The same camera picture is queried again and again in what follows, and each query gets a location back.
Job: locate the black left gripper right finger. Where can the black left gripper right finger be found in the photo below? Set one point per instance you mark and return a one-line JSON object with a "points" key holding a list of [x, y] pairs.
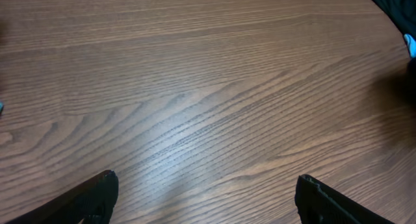
{"points": [[318, 203]]}

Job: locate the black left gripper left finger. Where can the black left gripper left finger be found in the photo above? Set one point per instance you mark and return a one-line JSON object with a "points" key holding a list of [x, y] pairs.
{"points": [[92, 201]]}

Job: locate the black t-shirt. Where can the black t-shirt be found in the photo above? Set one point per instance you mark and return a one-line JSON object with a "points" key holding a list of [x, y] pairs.
{"points": [[401, 13]]}

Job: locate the blue folded jeans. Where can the blue folded jeans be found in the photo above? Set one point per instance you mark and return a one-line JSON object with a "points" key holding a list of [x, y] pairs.
{"points": [[1, 107]]}

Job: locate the light blue t-shirt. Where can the light blue t-shirt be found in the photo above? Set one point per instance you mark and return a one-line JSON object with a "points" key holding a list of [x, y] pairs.
{"points": [[411, 45]]}

